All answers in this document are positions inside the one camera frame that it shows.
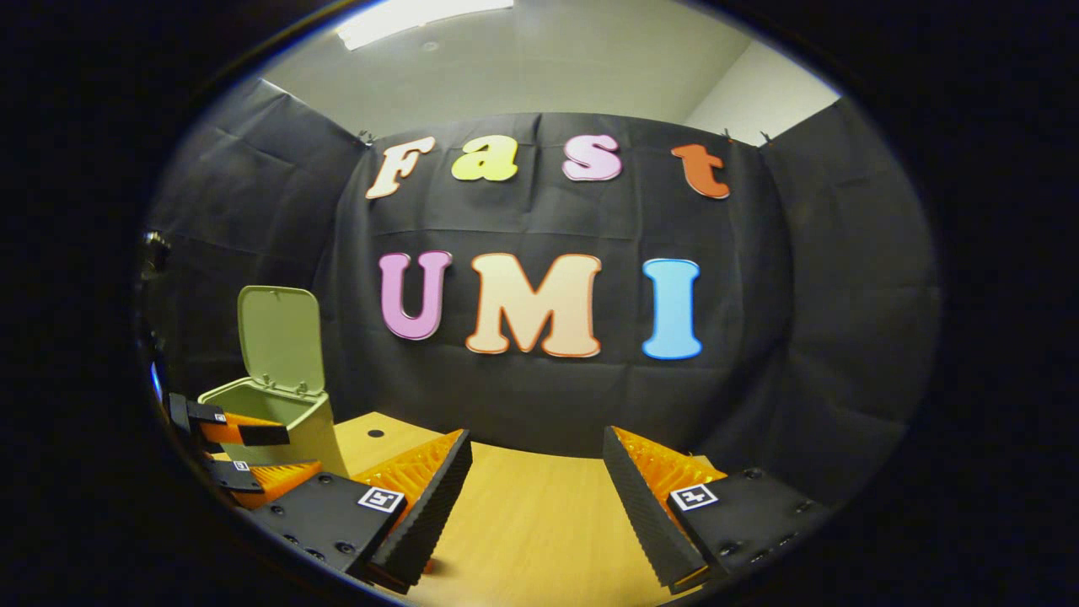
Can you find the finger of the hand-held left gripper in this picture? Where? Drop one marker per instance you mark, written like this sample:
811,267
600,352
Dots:
278,476
253,434

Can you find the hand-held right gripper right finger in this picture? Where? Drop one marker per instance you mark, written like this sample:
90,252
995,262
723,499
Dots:
649,523

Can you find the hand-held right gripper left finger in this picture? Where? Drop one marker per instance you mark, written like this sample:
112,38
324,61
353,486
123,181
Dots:
430,514

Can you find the green desktop garbage bin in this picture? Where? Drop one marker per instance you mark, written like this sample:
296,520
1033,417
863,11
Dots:
278,337

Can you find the wooden desktop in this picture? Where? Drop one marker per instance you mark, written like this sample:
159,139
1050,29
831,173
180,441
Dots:
539,523

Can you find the black backdrop cloth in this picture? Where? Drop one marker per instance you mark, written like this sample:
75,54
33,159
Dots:
759,295

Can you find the ceiling light panel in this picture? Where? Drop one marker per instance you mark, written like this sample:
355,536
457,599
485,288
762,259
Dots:
405,17

